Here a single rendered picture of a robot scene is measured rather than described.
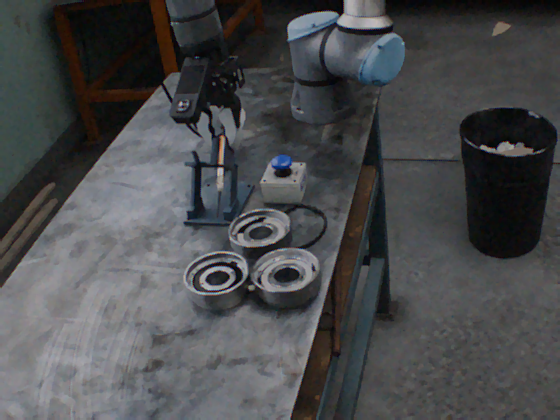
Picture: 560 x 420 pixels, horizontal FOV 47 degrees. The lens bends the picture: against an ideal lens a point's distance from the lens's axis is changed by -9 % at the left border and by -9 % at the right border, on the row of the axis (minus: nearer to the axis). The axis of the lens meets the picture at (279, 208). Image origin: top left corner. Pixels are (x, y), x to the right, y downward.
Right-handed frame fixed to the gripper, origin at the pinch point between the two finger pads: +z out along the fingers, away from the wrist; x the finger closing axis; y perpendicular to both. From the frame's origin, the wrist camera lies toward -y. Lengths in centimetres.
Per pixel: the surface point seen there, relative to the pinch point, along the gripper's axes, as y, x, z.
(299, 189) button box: 5.9, -9.3, 12.9
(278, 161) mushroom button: 7.9, -5.6, 8.2
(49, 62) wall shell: 152, 170, 45
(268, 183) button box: 5.0, -4.0, 11.0
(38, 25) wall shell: 152, 169, 25
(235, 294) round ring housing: -22.8, -8.1, 11.6
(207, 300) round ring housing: -25.0, -4.2, 11.3
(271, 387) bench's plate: -37.6, -18.3, 14.3
